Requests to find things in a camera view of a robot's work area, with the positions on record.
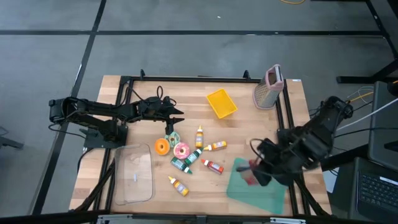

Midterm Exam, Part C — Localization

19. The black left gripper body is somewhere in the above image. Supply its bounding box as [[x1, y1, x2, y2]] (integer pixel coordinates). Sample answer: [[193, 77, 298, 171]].
[[138, 96, 175, 126]]

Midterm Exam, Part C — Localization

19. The black crossbar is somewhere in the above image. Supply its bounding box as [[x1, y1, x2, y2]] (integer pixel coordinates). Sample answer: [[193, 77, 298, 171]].
[[0, 210, 398, 224]]

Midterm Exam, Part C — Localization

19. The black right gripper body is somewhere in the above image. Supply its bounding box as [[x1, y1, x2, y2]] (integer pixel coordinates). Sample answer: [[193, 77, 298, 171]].
[[254, 138, 300, 187]]

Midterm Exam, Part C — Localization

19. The yellow extension cable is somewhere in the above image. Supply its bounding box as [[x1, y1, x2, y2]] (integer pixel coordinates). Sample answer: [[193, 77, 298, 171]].
[[345, 80, 398, 103]]

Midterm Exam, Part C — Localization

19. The red food colouring bottle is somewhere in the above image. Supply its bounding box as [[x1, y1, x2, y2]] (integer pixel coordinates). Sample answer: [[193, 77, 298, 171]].
[[200, 159, 224, 175]]

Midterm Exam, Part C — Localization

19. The pink sprinkled toy donut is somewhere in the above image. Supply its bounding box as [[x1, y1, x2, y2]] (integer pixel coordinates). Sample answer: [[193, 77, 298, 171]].
[[173, 141, 191, 161]]

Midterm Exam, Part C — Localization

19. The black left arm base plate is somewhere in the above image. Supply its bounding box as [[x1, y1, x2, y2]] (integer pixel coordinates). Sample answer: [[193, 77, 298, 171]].
[[80, 123, 129, 149]]

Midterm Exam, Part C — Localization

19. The grey computer case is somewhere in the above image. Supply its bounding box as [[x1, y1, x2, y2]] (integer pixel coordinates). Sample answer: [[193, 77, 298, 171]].
[[368, 80, 398, 172]]

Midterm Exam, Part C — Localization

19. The pink metal box grater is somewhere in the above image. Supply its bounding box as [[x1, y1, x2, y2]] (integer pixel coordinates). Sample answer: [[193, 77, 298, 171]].
[[252, 63, 285, 110]]

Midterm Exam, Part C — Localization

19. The clear plastic container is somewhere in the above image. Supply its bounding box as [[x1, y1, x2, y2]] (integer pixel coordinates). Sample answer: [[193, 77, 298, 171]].
[[113, 142, 155, 206]]

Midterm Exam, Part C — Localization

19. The red printed package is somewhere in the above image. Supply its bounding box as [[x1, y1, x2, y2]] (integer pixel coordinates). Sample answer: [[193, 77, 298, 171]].
[[247, 157, 261, 187]]

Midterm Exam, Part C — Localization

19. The black desk leg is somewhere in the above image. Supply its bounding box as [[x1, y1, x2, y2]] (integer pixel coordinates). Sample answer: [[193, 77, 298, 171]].
[[336, 0, 398, 84]]

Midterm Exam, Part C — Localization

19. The dark grey laptop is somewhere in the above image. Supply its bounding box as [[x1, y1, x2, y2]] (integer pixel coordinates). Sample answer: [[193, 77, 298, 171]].
[[329, 156, 398, 224]]

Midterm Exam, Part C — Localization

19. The white floor cable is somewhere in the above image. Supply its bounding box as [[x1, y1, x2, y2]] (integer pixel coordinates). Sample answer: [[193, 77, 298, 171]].
[[337, 98, 398, 131]]

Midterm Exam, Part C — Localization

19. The orange toy donut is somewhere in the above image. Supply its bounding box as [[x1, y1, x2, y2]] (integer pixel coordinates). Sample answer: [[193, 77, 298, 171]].
[[154, 138, 171, 156]]

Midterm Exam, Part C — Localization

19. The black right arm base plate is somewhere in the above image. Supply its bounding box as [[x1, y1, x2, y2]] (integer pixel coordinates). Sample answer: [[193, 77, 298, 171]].
[[277, 127, 312, 150]]

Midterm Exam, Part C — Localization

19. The grey chair base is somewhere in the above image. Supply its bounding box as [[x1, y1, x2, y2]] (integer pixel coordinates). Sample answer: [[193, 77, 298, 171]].
[[0, 126, 25, 150]]

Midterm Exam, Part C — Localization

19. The black aluminium table frame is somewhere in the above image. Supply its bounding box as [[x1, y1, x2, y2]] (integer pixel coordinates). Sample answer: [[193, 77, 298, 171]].
[[70, 68, 332, 218]]

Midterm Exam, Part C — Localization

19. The silver metal bracket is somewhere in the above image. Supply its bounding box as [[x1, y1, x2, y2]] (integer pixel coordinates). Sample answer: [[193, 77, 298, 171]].
[[96, 213, 133, 224], [269, 217, 307, 224]]

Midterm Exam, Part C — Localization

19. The green food colouring bottle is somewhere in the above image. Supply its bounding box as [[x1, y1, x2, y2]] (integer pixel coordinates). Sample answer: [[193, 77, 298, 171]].
[[183, 147, 205, 166], [170, 156, 193, 175]]

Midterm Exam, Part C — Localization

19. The yellow food colouring bottle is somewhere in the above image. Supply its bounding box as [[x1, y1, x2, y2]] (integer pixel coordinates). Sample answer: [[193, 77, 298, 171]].
[[195, 124, 204, 149], [168, 175, 190, 197], [203, 140, 228, 152]]

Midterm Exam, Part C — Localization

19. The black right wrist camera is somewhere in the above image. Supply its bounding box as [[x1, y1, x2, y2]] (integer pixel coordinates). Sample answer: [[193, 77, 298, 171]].
[[254, 169, 274, 187]]

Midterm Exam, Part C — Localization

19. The yellow plastic basket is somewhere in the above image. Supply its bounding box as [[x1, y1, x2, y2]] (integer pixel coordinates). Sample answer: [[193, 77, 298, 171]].
[[206, 88, 239, 120]]

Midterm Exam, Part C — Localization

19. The black floor cable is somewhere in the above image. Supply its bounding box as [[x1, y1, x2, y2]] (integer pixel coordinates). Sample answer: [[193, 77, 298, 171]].
[[334, 126, 398, 139]]

